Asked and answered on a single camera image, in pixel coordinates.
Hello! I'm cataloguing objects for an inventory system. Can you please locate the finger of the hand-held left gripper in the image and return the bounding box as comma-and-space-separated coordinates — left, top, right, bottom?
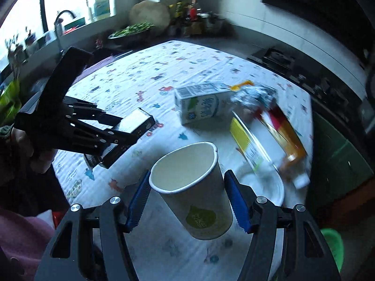
63, 96, 124, 130
56, 122, 138, 169

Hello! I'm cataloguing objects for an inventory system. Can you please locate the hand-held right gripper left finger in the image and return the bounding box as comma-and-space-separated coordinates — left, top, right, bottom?
34, 169, 152, 281

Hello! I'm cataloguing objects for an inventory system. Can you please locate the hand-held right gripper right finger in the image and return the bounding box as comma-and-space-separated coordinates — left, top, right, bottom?
224, 169, 342, 281

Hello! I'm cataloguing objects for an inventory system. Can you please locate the small printed cardboard box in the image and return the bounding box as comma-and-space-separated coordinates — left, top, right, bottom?
83, 108, 156, 169

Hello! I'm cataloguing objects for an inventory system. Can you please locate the white paper cup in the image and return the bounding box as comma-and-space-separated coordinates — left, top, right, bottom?
149, 142, 234, 240

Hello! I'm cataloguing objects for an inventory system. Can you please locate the clear bottle yellow label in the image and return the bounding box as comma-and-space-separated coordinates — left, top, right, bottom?
229, 111, 282, 173

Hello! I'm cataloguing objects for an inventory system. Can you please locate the amber tea bottle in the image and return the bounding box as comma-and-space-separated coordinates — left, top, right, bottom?
255, 105, 311, 189

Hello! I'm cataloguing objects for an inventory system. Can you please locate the white milk carton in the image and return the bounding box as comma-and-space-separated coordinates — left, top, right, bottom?
174, 82, 235, 126

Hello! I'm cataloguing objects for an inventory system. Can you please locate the green plastic basket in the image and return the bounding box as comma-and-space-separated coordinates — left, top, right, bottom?
321, 228, 344, 273

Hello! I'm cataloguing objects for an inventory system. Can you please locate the foil snack wrapper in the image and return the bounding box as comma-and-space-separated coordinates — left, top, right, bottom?
230, 80, 277, 113

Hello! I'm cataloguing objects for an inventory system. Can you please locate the person's left hand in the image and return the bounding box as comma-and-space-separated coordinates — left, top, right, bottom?
10, 127, 55, 174

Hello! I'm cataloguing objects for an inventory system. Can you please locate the black faucet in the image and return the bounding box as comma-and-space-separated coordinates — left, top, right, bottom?
54, 10, 77, 52

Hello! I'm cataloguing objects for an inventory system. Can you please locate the white printed tablecloth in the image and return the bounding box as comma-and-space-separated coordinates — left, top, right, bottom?
51, 39, 314, 281

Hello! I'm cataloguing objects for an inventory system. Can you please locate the green plastic bag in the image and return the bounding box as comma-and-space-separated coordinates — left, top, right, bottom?
0, 79, 22, 125

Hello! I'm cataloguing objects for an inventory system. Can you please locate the green container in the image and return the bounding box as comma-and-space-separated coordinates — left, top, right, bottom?
63, 18, 85, 30

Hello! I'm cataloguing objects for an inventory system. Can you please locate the window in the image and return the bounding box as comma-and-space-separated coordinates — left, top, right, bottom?
0, 0, 116, 71

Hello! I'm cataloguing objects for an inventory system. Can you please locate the white detergent jug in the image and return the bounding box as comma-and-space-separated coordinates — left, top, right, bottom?
94, 0, 111, 21

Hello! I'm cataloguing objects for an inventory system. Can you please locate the bowl of green vegetables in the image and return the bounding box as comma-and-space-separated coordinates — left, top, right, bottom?
107, 22, 156, 46

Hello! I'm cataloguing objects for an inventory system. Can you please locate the green kitchen cabinet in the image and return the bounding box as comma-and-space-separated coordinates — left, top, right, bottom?
307, 100, 375, 220

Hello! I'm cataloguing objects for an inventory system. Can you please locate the round wooden cutting board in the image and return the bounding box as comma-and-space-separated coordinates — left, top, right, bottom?
129, 0, 171, 30

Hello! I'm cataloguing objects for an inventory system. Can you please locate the pink clothing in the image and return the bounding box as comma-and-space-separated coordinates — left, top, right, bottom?
0, 208, 56, 281

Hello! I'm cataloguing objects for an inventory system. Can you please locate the group of condiment bottles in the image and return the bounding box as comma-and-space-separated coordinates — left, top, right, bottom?
167, 0, 211, 36

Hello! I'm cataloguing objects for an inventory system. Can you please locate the black gas stove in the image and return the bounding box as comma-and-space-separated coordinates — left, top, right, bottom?
247, 47, 367, 100

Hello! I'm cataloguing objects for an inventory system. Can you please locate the metal pot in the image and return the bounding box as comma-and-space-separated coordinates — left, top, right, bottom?
205, 12, 226, 31

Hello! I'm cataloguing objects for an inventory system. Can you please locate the black range hood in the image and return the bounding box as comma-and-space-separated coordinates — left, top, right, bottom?
262, 0, 375, 65

